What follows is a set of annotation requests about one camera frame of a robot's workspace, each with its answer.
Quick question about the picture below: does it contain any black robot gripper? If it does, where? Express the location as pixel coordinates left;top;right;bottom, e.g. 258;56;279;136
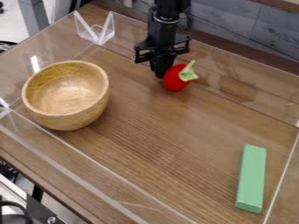
133;36;192;79

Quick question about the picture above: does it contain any red felt strawberry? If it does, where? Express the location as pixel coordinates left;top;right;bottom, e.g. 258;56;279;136
163;60;199;92

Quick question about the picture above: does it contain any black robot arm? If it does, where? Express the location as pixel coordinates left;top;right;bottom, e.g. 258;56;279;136
133;0;192;79

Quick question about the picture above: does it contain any light wooden bowl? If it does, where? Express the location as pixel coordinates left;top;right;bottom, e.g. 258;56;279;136
21;60;109;130

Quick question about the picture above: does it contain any green rectangular block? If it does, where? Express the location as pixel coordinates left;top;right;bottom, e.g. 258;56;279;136
235;144;267;214

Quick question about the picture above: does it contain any black table leg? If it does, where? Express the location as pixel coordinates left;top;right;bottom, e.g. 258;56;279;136
32;185;43;202

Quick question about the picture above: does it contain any clear acrylic tray wall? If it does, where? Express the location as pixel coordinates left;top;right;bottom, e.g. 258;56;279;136
0;13;299;224

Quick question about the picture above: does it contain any grey post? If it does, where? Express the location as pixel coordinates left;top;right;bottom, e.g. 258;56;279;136
17;0;51;36

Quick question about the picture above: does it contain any black cable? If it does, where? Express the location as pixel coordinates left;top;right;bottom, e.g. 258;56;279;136
0;195;28;224

